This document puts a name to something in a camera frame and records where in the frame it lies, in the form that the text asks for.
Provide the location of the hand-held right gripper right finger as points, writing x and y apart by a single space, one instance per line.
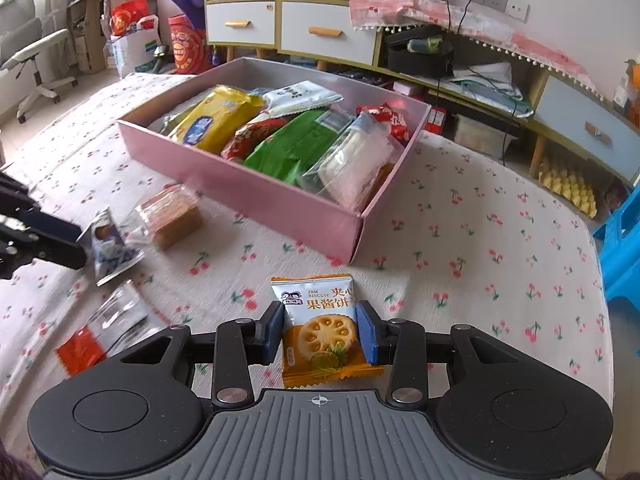
367 332

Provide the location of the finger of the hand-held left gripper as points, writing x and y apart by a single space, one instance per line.
50 222
55 255

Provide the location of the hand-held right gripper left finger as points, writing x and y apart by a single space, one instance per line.
272 330

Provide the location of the orange biscuit packet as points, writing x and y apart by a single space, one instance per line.
320 340

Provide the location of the small blue white snack packet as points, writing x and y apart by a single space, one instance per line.
107 250

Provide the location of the pink cardboard box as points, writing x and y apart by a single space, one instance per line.
250 190

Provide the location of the clear packet with black print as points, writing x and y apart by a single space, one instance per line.
110 317

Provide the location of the clear packet with brown cake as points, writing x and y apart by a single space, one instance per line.
170 217

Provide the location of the clear packet with white contents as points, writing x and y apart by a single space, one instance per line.
345 160

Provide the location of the white office chair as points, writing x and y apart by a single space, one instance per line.
30 45

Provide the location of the green snack packet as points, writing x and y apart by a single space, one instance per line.
290 145

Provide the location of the white shopping bag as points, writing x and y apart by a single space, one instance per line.
135 50

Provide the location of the yellow snack packet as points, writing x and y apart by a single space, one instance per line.
215 117

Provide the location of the small red snack packet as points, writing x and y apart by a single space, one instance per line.
390 120

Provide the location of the wooden side desk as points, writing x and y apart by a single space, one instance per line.
110 10

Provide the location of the red plastic bag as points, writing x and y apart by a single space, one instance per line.
130 15

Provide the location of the red box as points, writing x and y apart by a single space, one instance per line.
436 120

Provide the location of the red patterned gift bag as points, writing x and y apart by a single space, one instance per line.
187 45

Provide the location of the clear plastic storage box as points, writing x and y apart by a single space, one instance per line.
475 132

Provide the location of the white pale blue snack packet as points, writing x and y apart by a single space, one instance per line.
300 95

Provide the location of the yellow egg crate foam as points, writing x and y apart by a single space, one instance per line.
570 185

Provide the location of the blue plastic stool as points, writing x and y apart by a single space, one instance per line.
620 255

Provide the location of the black storage box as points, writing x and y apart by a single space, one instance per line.
420 57

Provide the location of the stack of papers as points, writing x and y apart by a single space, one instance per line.
490 80

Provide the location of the wooden shelf cabinet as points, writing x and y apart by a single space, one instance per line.
537 105

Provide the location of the pink cloth with pompom trim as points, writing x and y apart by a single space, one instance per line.
450 25

